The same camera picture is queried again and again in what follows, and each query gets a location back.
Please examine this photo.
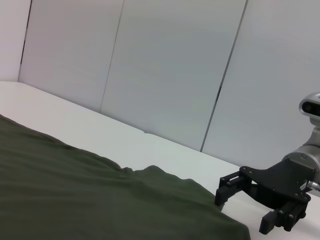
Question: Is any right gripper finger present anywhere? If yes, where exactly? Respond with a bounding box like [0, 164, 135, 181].
[258, 196, 312, 236]
[214, 171, 254, 207]

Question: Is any right gripper cable with plug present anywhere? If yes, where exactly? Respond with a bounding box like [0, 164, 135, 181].
[306, 180, 320, 193]

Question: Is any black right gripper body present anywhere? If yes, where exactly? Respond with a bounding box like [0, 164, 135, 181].
[239, 158, 317, 209]

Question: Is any dark green t-shirt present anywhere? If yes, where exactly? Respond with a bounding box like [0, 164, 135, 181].
[0, 113, 251, 240]

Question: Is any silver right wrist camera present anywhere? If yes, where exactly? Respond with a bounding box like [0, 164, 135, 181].
[298, 91, 320, 124]

